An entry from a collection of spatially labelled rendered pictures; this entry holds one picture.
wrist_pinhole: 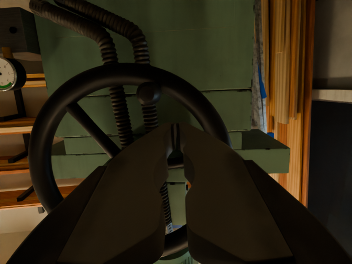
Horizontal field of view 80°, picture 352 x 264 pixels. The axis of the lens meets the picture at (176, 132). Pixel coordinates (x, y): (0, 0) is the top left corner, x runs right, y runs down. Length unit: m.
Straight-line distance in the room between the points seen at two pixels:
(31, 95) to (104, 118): 2.91
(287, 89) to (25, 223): 3.81
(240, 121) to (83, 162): 0.37
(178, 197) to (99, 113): 0.25
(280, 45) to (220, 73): 1.43
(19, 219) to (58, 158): 3.51
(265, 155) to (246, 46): 0.23
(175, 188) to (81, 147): 0.24
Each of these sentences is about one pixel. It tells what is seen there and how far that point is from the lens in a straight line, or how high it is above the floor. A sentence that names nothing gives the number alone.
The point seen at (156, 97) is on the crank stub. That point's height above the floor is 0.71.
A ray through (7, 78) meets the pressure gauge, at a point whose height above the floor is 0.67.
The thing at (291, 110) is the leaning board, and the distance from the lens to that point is 1.91.
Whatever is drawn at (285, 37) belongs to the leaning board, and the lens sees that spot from 1.92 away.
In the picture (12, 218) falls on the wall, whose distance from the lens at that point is 4.10.
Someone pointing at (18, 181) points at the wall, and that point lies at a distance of 3.78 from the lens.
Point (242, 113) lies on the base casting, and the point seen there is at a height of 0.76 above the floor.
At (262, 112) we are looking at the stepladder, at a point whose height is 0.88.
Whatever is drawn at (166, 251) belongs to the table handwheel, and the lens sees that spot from 0.36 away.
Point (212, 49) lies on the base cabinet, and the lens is 0.46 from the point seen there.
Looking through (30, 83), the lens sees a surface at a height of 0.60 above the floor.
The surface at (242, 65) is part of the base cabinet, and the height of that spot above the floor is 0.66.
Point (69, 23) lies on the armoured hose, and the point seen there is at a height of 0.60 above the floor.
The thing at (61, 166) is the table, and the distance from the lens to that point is 0.57.
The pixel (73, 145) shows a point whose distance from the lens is 0.54.
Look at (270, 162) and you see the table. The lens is 0.52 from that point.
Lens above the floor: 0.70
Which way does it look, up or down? 12 degrees up
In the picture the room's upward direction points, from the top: 177 degrees clockwise
